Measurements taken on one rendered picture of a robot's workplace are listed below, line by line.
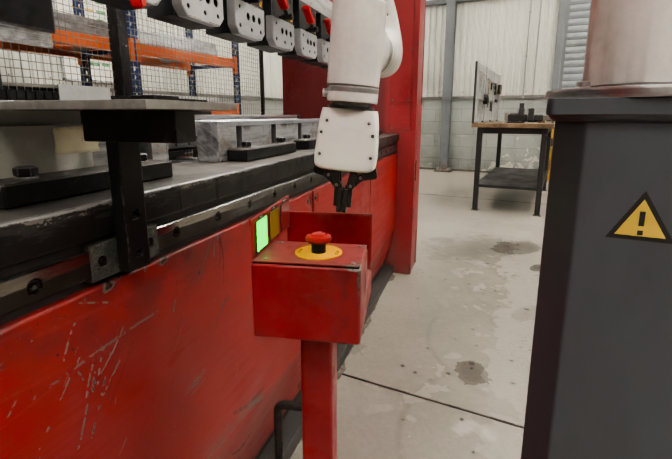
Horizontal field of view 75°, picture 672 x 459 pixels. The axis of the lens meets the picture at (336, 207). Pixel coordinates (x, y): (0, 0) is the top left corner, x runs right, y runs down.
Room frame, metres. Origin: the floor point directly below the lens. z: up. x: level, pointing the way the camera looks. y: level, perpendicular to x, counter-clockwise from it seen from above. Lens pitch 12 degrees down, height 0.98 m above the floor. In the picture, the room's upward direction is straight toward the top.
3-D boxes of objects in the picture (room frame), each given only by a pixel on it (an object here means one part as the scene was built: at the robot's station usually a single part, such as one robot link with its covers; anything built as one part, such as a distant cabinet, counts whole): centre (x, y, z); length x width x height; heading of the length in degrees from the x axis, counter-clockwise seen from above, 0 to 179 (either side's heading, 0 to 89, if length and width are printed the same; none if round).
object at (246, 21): (1.18, 0.25, 1.26); 0.15 x 0.09 x 0.17; 162
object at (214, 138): (1.83, 0.04, 0.92); 1.67 x 0.06 x 0.10; 162
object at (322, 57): (1.75, 0.07, 1.26); 0.15 x 0.09 x 0.17; 162
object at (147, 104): (0.58, 0.29, 1.00); 0.26 x 0.18 x 0.01; 72
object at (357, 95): (0.72, -0.02, 1.01); 0.09 x 0.08 x 0.03; 81
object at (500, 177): (5.12, -2.11, 0.75); 1.80 x 0.75 x 1.50; 153
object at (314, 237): (0.63, 0.03, 0.79); 0.04 x 0.04 x 0.04
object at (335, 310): (0.68, 0.03, 0.75); 0.20 x 0.16 x 0.18; 171
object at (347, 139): (0.73, -0.02, 0.95); 0.10 x 0.07 x 0.11; 81
